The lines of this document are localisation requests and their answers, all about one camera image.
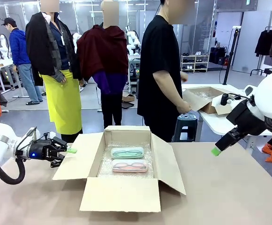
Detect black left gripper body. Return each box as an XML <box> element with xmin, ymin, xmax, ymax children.
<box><xmin>29</xmin><ymin>139</ymin><xmax>57</xmax><ymax>162</ymax></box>

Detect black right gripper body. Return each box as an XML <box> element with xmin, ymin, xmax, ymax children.
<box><xmin>226</xmin><ymin>100</ymin><xmax>268</xmax><ymax>136</ymax></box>

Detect small cardboard box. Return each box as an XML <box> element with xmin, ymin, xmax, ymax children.
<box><xmin>182</xmin><ymin>86</ymin><xmax>238</xmax><ymax>115</ymax></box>

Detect mint green glasses case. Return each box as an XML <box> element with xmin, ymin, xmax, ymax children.
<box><xmin>110</xmin><ymin>147</ymin><xmax>145</xmax><ymax>160</ymax></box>

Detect pink glasses case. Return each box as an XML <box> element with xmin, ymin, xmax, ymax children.
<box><xmin>111</xmin><ymin>159</ymin><xmax>148</xmax><ymax>173</ymax></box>

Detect person's right forearm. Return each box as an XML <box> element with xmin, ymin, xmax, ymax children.
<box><xmin>153</xmin><ymin>70</ymin><xmax>185</xmax><ymax>111</ymax></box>

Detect open cardboard shipping box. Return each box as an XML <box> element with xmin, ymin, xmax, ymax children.
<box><xmin>52</xmin><ymin>126</ymin><xmax>187</xmax><ymax>212</ymax></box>

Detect person's right hand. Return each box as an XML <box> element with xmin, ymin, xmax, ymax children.
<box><xmin>176</xmin><ymin>100</ymin><xmax>192</xmax><ymax>115</ymax></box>

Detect white work table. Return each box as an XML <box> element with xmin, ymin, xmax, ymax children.
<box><xmin>181</xmin><ymin>83</ymin><xmax>272</xmax><ymax>136</ymax></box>

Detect yellow apron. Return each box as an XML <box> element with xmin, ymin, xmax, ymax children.
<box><xmin>39</xmin><ymin>69</ymin><xmax>83</xmax><ymax>135</ymax></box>

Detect grey plastic stool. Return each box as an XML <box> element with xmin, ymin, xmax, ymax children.
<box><xmin>172</xmin><ymin>113</ymin><xmax>198</xmax><ymax>143</ymax></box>

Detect bubble wrap sheet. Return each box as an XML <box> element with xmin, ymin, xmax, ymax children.
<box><xmin>97</xmin><ymin>140</ymin><xmax>154</xmax><ymax>179</ymax></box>

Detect crumpled bubble wrap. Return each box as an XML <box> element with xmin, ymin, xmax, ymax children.
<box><xmin>191</xmin><ymin>90</ymin><xmax>223</xmax><ymax>102</ymax></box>

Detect black clothes rack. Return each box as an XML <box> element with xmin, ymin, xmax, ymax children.
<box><xmin>250</xmin><ymin>25</ymin><xmax>272</xmax><ymax>77</ymax></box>

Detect pink eyeglasses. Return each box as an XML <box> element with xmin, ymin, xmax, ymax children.
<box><xmin>114</xmin><ymin>162</ymin><xmax>145</xmax><ymax>170</ymax></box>

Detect black light stand pole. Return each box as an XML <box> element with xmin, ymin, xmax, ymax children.
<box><xmin>222</xmin><ymin>26</ymin><xmax>242</xmax><ymax>85</ymax></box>

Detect black luggage bags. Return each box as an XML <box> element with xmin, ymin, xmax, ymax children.
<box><xmin>209</xmin><ymin>46</ymin><xmax>228</xmax><ymax>65</ymax></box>

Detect white shoe rack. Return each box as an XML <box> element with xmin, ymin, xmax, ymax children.
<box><xmin>180</xmin><ymin>54</ymin><xmax>209</xmax><ymax>73</ymax></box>

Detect black hanging coat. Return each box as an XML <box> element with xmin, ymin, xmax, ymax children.
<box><xmin>254</xmin><ymin>30</ymin><xmax>272</xmax><ymax>57</ymax></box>

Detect purple garment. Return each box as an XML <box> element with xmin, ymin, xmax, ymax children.
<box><xmin>92</xmin><ymin>71</ymin><xmax>129</xmax><ymax>96</ymax></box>

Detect white standing desk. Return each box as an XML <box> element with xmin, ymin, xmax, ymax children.
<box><xmin>0</xmin><ymin>58</ymin><xmax>30</xmax><ymax>99</ymax></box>

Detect mannequin with black jacket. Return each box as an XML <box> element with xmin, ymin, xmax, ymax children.
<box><xmin>25</xmin><ymin>0</ymin><xmax>85</xmax><ymax>141</ymax></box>

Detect person in blue jacket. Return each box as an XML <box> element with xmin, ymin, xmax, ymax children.
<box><xmin>1</xmin><ymin>17</ymin><xmax>44</xmax><ymax>105</ymax></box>

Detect mannequin with maroon shawl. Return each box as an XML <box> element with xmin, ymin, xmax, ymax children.
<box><xmin>76</xmin><ymin>0</ymin><xmax>129</xmax><ymax>129</ymax></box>

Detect person in black t-shirt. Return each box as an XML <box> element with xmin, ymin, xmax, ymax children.
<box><xmin>137</xmin><ymin>0</ymin><xmax>196</xmax><ymax>143</ymax></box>

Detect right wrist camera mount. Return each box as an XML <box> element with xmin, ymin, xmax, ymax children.
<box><xmin>212</xmin><ymin>93</ymin><xmax>243</xmax><ymax>115</ymax></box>

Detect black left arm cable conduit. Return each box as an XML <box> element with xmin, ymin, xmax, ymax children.
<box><xmin>0</xmin><ymin>149</ymin><xmax>26</xmax><ymax>185</ymax></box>

